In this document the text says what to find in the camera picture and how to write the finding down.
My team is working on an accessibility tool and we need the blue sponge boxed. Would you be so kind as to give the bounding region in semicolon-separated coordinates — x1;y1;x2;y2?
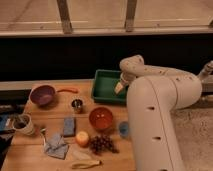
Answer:
63;117;75;137

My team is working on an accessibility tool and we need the orange carrot toy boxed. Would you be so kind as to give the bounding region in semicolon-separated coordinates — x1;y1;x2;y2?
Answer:
56;88;78;93

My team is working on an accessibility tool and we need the green plastic tray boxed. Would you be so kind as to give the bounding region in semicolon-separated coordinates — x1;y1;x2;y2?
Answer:
91;69;127;105

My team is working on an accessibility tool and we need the grey-blue cloth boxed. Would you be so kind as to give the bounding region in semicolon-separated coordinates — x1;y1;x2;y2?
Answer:
44;133;69;160

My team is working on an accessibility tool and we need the yellow banana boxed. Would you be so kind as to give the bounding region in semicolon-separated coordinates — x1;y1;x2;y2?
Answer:
71;160;101;169

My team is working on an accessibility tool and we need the white mug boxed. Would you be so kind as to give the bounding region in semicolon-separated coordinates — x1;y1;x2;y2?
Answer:
12;114;35;135

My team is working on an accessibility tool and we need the dark grape bunch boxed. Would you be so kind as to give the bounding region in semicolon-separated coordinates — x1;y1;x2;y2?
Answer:
89;135;119;155

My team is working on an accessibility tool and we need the yellow-red apple toy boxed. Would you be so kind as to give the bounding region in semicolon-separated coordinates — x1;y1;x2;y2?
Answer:
75;131;90;147

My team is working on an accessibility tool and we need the orange bowl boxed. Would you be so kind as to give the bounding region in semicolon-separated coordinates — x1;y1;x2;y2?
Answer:
89;107;113;131

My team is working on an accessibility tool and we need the small blue cup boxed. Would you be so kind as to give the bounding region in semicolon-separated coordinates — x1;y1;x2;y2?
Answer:
118;121;129;138

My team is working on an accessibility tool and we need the metal spoon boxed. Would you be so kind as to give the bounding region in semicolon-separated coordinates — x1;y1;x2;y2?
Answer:
40;128;46;145

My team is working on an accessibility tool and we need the blue object at edge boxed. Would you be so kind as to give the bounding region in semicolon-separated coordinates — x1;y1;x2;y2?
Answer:
0;115;13;133

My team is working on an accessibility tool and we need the purple bowl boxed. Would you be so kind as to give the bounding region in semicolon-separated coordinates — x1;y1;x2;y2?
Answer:
30;85;56;106

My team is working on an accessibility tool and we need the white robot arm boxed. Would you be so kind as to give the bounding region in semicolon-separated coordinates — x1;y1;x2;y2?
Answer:
114;55;213;171

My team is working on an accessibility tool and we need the small metal cup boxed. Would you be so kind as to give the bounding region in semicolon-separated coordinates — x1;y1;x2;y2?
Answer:
71;99;83;114

